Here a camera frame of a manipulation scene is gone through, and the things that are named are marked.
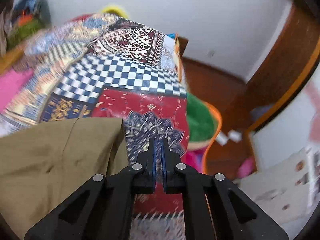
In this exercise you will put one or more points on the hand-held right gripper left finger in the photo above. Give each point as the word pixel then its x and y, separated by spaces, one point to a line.
pixel 152 170

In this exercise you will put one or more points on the patchwork blanket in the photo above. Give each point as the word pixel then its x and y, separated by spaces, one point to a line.
pixel 120 75

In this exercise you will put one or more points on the brown wooden door frame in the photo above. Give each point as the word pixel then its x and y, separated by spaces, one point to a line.
pixel 270 67

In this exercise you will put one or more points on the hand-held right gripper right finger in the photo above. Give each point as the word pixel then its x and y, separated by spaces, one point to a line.
pixel 164 170

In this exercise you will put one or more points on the white printed paper sheets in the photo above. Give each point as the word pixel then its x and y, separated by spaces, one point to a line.
pixel 275 180

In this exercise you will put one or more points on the green cushion with orange rim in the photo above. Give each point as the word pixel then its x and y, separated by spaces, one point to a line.
pixel 200 120

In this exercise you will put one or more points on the khaki pants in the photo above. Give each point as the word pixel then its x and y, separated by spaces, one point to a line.
pixel 50 155

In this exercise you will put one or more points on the pink cloth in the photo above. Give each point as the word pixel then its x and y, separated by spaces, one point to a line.
pixel 12 87

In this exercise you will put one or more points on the yellow plastic hoop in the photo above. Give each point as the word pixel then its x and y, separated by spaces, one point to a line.
pixel 112 10

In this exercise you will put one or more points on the green bag with clutter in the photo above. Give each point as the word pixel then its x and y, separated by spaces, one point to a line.
pixel 27 22

